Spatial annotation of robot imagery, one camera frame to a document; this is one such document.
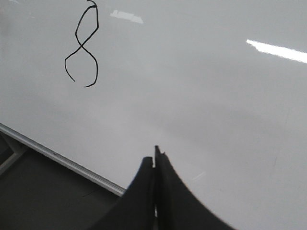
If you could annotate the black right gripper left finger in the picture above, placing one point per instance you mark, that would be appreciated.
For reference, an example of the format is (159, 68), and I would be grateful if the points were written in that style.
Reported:
(135, 209)

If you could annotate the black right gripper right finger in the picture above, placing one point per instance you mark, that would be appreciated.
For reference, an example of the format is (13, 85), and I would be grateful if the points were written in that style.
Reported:
(177, 207)

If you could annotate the grey metal stand bar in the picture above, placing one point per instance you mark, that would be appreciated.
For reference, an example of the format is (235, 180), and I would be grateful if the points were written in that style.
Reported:
(16, 150)

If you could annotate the white whiteboard with aluminium frame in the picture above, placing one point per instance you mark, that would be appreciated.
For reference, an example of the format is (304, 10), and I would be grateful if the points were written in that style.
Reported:
(219, 85)

